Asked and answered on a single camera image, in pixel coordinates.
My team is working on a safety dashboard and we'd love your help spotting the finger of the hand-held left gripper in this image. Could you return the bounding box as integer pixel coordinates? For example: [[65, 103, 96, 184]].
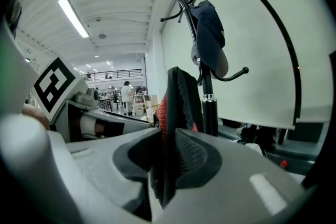
[[83, 109, 155, 136]]

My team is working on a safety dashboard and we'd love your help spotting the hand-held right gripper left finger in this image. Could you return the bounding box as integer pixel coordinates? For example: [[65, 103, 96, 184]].
[[47, 127, 166, 222]]

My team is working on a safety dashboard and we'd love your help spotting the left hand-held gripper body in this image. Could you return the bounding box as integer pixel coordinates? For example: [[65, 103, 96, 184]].
[[33, 56, 101, 143]]

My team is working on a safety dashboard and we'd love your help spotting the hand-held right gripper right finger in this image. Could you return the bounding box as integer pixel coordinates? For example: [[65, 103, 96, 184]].
[[157, 127, 318, 224]]

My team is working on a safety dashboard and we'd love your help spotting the black garment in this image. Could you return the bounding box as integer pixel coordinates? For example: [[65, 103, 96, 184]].
[[151, 67, 205, 209]]

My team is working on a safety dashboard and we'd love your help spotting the black coat stand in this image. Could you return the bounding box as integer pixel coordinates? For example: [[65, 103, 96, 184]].
[[144, 0, 249, 137]]

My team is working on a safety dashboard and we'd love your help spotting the person's left forearm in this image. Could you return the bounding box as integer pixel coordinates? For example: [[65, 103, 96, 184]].
[[20, 104, 50, 131]]

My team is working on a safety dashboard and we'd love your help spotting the person's left hand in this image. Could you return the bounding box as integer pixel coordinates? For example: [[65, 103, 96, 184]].
[[69, 112, 106, 140]]

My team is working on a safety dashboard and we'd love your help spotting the white desk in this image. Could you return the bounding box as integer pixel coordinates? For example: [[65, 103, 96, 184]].
[[130, 93, 148, 116]]

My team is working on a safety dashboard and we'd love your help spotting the brown cardboard board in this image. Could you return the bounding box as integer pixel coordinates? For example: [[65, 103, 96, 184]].
[[150, 94, 159, 114]]

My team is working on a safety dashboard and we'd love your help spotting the black balcony railing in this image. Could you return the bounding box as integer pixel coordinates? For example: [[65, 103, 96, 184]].
[[81, 68, 144, 82]]

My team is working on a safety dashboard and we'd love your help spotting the long ceiling light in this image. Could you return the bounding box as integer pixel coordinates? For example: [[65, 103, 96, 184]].
[[58, 0, 90, 39]]

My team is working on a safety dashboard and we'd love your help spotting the grey cap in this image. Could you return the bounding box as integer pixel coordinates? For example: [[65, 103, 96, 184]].
[[191, 44, 230, 80]]

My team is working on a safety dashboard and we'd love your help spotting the dark blue cap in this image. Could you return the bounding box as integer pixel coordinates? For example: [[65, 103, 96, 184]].
[[190, 0, 227, 73]]

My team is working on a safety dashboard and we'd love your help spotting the black curved pole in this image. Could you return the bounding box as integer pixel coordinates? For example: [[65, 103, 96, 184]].
[[199, 0, 301, 124]]

